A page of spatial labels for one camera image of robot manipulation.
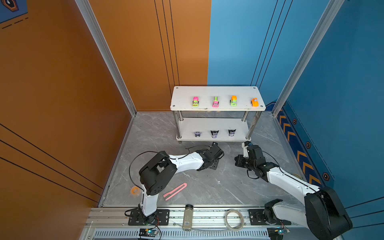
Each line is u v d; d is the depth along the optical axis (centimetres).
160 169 53
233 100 75
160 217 73
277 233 70
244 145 81
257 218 72
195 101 75
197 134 94
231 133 94
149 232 71
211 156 70
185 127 104
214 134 94
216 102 74
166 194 80
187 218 70
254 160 67
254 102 74
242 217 74
